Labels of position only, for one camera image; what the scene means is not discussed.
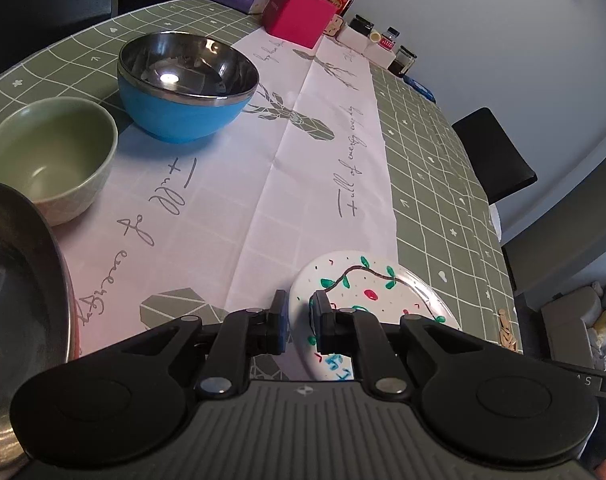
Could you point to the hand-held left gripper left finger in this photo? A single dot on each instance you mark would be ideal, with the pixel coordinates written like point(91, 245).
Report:
point(281, 320)

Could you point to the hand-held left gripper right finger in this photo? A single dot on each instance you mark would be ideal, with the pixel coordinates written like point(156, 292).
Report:
point(325, 325)

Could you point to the white painted plate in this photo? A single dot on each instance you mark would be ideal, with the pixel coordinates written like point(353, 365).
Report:
point(383, 290)

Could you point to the blue steel bowl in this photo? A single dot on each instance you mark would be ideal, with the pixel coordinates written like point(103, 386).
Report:
point(183, 120)

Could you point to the orange steel bowl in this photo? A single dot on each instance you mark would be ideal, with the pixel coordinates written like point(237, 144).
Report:
point(23, 310)

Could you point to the green ceramic bowl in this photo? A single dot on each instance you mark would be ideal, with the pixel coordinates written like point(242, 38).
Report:
point(48, 160)

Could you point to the beige sofa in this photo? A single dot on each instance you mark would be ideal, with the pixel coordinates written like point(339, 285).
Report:
point(573, 325)

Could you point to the blue packet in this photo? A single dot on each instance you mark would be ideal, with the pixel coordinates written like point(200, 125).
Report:
point(420, 89)

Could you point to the dark glass jar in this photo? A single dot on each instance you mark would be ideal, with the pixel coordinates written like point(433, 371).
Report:
point(402, 62)

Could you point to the white box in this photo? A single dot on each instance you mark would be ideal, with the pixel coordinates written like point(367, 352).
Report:
point(350, 40)
point(378, 54)

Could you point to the small bottle with red label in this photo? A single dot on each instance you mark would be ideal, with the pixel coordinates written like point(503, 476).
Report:
point(389, 39)

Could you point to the wooden speaker box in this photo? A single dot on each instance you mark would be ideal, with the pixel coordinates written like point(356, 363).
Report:
point(334, 26)

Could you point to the black jar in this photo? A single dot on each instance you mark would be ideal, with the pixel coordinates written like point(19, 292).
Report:
point(360, 25)

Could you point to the pink box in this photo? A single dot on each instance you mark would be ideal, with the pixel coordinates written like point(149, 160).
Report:
point(298, 15)

